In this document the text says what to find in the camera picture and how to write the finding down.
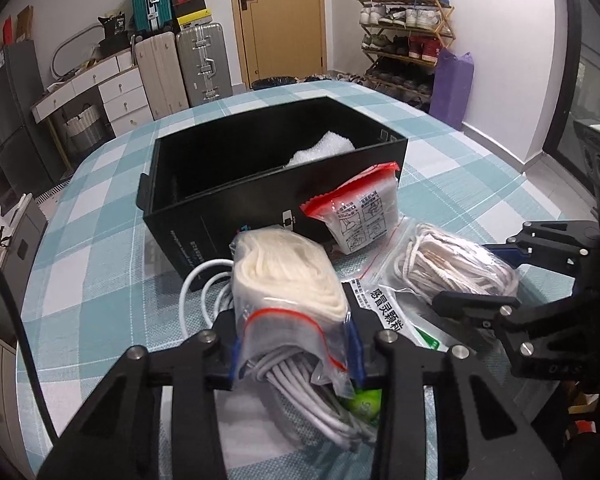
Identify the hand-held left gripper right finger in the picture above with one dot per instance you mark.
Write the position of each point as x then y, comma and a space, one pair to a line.
367, 360

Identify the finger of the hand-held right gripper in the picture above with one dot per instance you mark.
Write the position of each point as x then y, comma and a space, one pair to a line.
480, 306
510, 254

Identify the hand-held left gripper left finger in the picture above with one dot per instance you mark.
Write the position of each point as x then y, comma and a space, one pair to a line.
222, 355

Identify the white medicine sachet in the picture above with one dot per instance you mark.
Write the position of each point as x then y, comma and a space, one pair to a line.
395, 310

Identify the red-top zip bag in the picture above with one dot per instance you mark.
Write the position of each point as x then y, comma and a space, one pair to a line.
360, 210

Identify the small green packet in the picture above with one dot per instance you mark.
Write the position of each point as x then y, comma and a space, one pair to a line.
367, 405

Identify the checked tablecloth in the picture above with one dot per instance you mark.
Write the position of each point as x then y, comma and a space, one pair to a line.
105, 240

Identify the glass sliding door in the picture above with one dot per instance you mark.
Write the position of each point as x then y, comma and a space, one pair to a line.
595, 75

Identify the purple bag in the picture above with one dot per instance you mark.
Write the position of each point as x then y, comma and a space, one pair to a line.
450, 90

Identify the white foam piece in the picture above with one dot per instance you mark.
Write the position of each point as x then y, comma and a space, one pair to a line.
320, 150

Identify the grey side cabinet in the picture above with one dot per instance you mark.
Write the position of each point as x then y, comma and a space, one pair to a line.
27, 230
5, 435

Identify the group of shoes on floor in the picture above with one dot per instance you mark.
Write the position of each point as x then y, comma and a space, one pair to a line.
330, 79

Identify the wooden shoe rack with shoes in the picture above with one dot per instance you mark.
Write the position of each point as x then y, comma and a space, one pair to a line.
405, 15

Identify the grey white woven basket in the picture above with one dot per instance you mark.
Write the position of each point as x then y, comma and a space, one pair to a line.
82, 130

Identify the bin with black bag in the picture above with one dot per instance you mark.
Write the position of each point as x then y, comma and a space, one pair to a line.
275, 82

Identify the white desk with drawers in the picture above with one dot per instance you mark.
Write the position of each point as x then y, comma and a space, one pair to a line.
122, 92

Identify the beige suitcase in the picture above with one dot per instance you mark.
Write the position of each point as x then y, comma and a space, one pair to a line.
162, 80

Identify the silver suitcase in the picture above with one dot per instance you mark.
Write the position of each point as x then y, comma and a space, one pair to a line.
200, 65

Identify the dark grey fridge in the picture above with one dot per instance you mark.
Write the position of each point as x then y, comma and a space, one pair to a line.
15, 110

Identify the wooden door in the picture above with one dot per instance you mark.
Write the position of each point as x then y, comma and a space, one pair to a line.
280, 20

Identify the yellow white shoe box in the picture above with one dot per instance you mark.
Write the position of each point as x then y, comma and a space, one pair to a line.
197, 21

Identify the black paper bag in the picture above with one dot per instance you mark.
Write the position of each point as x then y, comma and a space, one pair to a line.
112, 30

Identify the cardboard box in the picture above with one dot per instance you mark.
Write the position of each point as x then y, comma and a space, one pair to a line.
26, 22

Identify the oval white frame mirror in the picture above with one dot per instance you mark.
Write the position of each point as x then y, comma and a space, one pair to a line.
60, 52

